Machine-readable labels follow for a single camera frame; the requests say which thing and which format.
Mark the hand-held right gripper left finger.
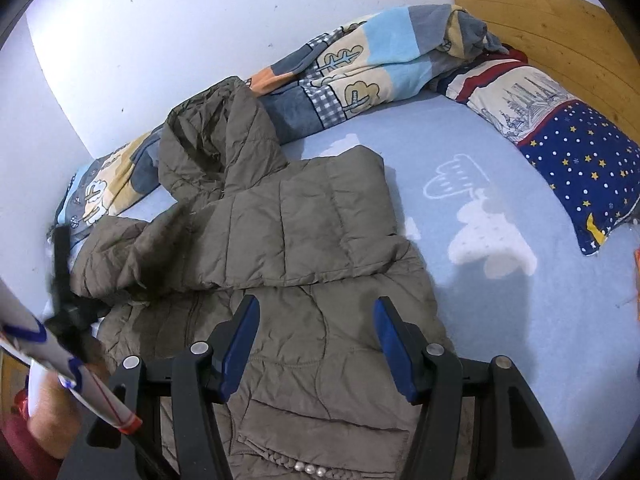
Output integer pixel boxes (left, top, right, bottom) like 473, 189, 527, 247
57, 296, 261, 480

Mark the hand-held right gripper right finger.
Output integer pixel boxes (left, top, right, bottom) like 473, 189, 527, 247
372, 296, 576, 480

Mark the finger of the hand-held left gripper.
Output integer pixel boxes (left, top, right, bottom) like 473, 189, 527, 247
45, 227, 108, 363

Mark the olive quilted hooded jacket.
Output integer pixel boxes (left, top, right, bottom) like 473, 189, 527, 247
70, 76, 476, 480

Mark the person's left forearm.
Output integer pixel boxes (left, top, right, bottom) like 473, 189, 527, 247
0, 370, 86, 480

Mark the light blue cloud bed sheet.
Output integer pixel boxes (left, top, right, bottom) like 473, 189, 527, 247
47, 92, 640, 480

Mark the navy star printed pillow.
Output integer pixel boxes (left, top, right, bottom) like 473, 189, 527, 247
430, 45, 640, 257

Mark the patchwork printed fleece blanket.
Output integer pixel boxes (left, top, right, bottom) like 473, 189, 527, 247
50, 4, 506, 246

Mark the wooden headboard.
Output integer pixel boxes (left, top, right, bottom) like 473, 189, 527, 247
452, 0, 640, 148

